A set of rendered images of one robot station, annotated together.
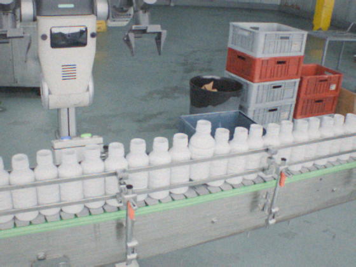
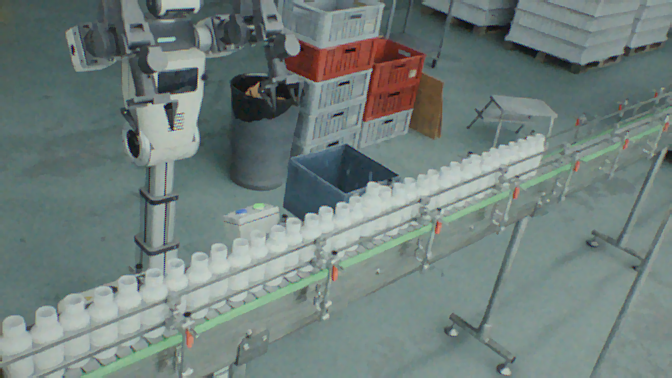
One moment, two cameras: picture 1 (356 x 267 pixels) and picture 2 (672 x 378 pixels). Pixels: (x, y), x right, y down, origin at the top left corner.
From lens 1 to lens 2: 1.01 m
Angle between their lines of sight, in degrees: 20
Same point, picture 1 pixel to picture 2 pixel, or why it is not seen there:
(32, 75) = not seen: outside the picture
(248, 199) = (404, 247)
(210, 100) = (265, 111)
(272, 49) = (340, 34)
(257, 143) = (411, 195)
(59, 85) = (164, 138)
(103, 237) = (298, 303)
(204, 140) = (375, 201)
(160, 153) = (344, 217)
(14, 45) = not seen: outside the picture
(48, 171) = (263, 250)
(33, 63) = not seen: outside the picture
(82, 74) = (190, 122)
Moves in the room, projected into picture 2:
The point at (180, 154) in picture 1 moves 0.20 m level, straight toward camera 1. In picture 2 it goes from (357, 215) to (381, 256)
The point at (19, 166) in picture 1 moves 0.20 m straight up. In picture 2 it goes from (243, 251) to (251, 179)
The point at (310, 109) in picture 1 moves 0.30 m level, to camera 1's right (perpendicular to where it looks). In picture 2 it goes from (383, 106) to (420, 107)
